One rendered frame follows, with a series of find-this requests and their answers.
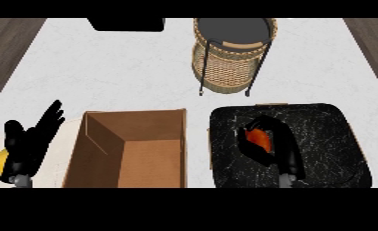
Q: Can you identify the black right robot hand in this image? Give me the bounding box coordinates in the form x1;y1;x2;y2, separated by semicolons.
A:
237;114;308;181

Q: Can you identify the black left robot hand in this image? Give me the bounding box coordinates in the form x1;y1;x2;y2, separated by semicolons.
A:
2;99;67;185

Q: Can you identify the red tomato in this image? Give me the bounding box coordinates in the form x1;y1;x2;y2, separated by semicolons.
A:
244;128;274;153

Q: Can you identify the black marble tray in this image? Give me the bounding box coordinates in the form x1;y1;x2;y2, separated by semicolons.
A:
209;102;374;189

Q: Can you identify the wicker tiered basket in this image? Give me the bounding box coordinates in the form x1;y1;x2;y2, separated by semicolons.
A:
191;18;280;97

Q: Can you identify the yellow fruit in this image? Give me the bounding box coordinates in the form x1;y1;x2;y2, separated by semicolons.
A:
0;148;10;180

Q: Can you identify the brown cardboard box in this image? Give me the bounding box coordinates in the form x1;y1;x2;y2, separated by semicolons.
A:
61;108;190;189

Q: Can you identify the black appliance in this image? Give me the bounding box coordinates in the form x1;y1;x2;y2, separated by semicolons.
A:
88;18;168;33

